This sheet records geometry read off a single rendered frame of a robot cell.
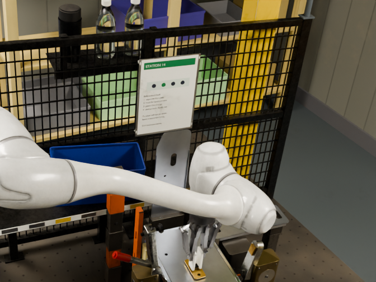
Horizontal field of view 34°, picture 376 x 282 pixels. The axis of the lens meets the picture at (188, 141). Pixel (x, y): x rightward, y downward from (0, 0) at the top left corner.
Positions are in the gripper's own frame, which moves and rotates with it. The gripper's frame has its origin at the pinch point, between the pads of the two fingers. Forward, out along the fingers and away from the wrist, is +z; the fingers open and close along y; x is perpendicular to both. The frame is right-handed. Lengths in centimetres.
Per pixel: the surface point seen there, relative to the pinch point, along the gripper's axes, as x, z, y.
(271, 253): -5.0, 0.2, 23.6
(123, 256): -0.9, -8.9, -23.7
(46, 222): 32, 3, -38
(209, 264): 0.5, 4.7, 5.4
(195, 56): 54, -40, 19
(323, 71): 213, 71, 209
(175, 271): 1.0, 4.7, -6.0
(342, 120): 182, 96, 212
